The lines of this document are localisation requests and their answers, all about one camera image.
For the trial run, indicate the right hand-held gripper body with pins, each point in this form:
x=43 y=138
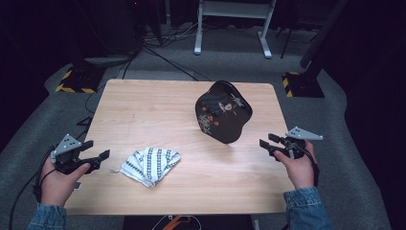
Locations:
x=297 y=145

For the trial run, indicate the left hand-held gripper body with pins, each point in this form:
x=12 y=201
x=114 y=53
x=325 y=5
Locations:
x=67 y=150

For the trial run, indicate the white patterned cloth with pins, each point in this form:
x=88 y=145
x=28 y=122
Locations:
x=150 y=166

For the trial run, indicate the black floral lacquer tray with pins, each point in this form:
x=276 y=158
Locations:
x=223 y=111

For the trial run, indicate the person's right hand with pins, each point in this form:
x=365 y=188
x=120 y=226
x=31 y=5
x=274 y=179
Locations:
x=300 y=172

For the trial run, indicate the person's left hand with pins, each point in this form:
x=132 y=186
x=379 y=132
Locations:
x=57 y=187

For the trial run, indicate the grey tape tab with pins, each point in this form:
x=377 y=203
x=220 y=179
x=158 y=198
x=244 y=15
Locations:
x=77 y=185

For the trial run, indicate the black yellow striped stand base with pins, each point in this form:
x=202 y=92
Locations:
x=303 y=84
x=81 y=80

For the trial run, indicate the black tripod stand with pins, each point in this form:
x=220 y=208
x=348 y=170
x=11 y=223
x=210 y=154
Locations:
x=288 y=40

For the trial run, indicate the grey slanted pole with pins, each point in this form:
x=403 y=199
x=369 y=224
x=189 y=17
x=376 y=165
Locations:
x=322 y=35

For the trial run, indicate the white metal stand frame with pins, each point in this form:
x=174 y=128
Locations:
x=234 y=9

